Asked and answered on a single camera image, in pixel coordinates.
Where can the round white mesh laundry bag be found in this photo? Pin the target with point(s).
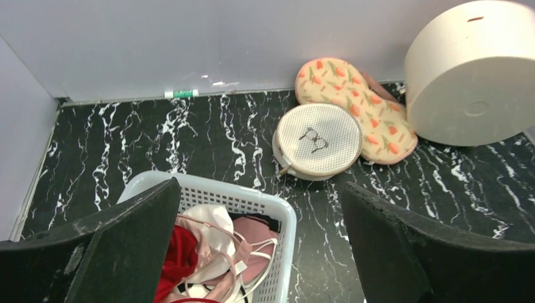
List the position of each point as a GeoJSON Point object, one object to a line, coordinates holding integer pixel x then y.
{"type": "Point", "coordinates": [317, 141]}

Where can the green white tape piece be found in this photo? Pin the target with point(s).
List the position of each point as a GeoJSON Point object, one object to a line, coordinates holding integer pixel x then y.
{"type": "Point", "coordinates": [181, 94]}

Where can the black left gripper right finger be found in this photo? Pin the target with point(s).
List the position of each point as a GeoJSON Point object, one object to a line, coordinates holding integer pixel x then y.
{"type": "Point", "coordinates": [402, 256]}

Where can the white plastic laundry basket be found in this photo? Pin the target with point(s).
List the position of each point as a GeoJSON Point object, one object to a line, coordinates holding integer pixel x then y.
{"type": "Point", "coordinates": [237, 199]}

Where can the red garment in basket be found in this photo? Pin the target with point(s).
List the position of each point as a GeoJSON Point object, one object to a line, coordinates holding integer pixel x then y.
{"type": "Point", "coordinates": [180, 261]}

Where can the large cream cylinder drum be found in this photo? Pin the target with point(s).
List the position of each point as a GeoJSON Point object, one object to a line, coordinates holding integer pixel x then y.
{"type": "Point", "coordinates": [470, 74]}

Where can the pink floral mesh laundry bag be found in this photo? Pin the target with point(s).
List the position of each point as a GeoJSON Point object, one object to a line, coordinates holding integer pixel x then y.
{"type": "Point", "coordinates": [387, 136]}

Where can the pink and white bras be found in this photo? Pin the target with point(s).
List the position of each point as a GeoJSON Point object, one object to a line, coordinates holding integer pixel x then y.
{"type": "Point", "coordinates": [235, 255]}

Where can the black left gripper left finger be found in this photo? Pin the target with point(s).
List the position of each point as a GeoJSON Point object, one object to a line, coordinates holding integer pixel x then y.
{"type": "Point", "coordinates": [115, 255]}

